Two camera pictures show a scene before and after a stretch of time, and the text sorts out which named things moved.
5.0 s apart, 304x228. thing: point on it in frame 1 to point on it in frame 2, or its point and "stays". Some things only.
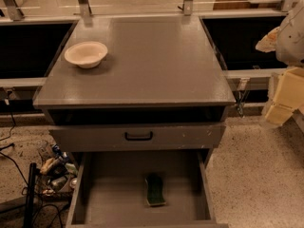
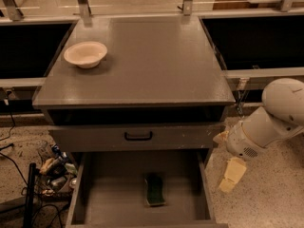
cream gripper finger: [269, 41] to [238, 143]
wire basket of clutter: [57, 174] stays
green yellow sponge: [155, 195] stays
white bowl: [86, 54] stays
